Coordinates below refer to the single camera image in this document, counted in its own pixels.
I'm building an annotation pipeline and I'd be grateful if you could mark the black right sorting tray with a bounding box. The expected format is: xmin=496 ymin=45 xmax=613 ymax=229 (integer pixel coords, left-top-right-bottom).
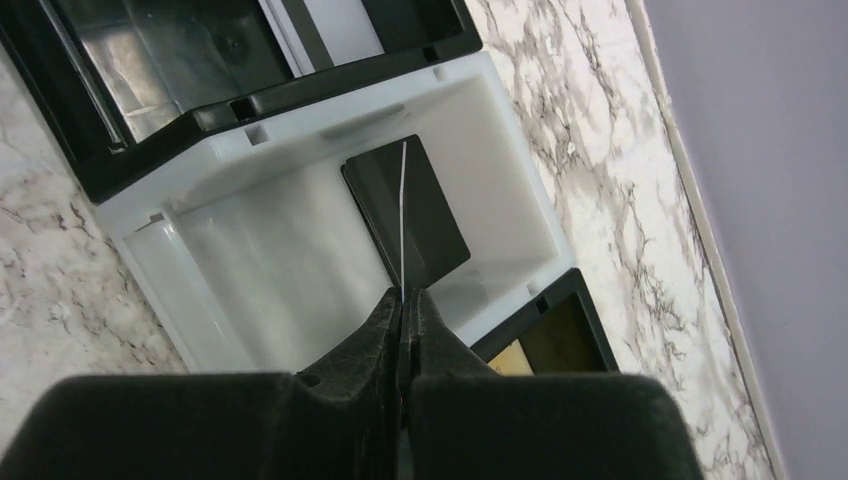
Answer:
xmin=471 ymin=267 xmax=619 ymax=374

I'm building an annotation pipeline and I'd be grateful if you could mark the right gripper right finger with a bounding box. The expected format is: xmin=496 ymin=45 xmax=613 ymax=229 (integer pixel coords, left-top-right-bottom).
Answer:
xmin=402 ymin=289 xmax=702 ymax=479

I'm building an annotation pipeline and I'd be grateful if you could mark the silver card in tray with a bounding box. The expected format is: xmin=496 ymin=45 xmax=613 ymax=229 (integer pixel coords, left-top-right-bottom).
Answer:
xmin=259 ymin=0 xmax=385 ymax=78

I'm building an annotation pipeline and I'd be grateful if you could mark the black sorting tray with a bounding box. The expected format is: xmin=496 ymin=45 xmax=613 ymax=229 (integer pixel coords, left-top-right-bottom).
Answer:
xmin=1 ymin=0 xmax=482 ymax=204
xmin=471 ymin=267 xmax=619 ymax=374

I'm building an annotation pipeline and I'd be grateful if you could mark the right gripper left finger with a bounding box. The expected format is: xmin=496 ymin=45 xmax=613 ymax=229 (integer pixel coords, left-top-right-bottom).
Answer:
xmin=1 ymin=288 xmax=402 ymax=479

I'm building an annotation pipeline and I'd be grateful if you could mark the black card in tray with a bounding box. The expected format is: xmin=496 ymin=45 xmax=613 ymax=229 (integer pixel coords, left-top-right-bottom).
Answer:
xmin=340 ymin=135 xmax=471 ymax=288

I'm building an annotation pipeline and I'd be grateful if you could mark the gold card in tray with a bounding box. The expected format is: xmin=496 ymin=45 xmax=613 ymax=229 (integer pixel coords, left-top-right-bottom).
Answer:
xmin=488 ymin=340 xmax=534 ymax=376

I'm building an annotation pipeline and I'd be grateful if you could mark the white middle sorting tray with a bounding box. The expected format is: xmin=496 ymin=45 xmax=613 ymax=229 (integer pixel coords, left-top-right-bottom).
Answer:
xmin=96 ymin=52 xmax=575 ymax=373

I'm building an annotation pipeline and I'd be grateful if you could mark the black left sorting tray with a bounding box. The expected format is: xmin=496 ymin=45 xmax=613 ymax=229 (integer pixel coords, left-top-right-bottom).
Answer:
xmin=1 ymin=0 xmax=482 ymax=204

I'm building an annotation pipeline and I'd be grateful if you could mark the black VIP card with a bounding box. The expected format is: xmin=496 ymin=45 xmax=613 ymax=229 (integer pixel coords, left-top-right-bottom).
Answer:
xmin=398 ymin=140 xmax=408 ymax=305

